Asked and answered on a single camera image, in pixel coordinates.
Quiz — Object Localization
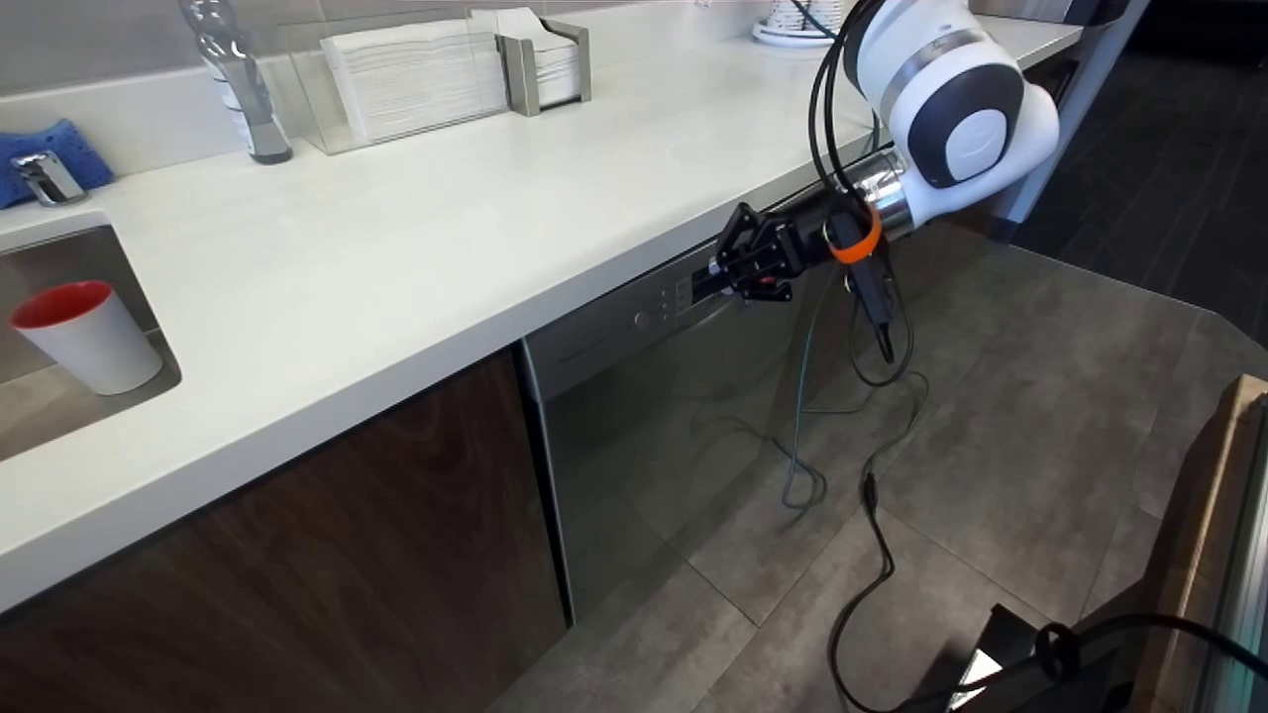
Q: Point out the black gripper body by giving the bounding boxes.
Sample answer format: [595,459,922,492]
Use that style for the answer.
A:
[756,205,852,303]

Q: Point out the stainless steel dishwasher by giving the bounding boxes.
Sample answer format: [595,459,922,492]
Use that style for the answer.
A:
[520,175,842,626]

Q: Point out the white round appliance base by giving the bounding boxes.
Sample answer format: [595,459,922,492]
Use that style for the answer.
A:
[751,0,850,52]

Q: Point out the white napkins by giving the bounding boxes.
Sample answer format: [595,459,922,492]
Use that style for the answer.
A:
[468,4,586,110]

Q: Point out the grey metal napkin holder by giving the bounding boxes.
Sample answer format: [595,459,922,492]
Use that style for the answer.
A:
[493,15,595,119]

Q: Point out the white counter end panel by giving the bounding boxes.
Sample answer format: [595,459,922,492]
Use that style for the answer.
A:
[1007,0,1155,230]

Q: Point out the black box white label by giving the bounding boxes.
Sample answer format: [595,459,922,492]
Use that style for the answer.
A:
[907,602,1143,713]

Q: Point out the wooden robot cart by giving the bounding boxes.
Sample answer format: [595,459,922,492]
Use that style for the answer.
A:
[1120,371,1268,713]

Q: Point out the white cup red inside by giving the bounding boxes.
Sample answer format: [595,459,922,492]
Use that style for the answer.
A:
[8,279,166,399]

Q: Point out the blue cloth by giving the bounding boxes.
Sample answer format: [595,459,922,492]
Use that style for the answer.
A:
[0,119,118,214]

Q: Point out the steel kitchen sink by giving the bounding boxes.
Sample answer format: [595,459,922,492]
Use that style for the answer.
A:
[0,221,185,466]

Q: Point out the orange wrist mount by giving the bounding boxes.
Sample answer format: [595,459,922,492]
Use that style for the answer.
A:
[823,209,888,271]

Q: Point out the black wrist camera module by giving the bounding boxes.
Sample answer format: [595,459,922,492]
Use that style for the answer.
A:
[823,194,905,367]

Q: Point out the teal cable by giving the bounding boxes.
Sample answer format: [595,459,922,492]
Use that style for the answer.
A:
[778,271,835,514]

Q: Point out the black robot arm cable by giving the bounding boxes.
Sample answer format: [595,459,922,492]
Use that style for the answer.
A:
[805,0,888,205]

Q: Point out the black floor cable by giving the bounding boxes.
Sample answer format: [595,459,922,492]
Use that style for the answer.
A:
[778,366,930,713]

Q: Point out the black cart cable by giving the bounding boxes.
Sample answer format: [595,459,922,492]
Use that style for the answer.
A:
[1025,610,1268,686]

